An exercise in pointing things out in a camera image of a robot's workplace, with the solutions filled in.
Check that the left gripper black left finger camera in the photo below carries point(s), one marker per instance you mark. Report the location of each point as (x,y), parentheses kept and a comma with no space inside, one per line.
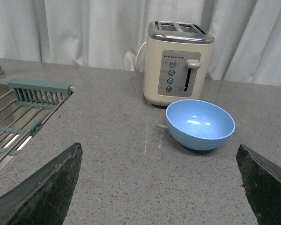
(45,196)

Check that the blue bowl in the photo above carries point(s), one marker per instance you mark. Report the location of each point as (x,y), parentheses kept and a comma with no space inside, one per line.
(199,125)

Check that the cream two-slot toaster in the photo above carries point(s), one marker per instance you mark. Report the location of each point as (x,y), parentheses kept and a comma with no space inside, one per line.
(177,60)

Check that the white curtain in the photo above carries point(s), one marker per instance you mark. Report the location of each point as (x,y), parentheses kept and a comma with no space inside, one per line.
(108,33)

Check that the stainless steel sink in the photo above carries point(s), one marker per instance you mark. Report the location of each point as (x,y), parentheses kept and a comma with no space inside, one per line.
(0,107)

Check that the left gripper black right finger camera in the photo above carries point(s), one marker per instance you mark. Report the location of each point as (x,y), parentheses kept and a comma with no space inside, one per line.
(262,182)

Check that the green sink drying rack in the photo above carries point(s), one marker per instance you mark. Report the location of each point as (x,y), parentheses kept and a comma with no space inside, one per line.
(25,103)

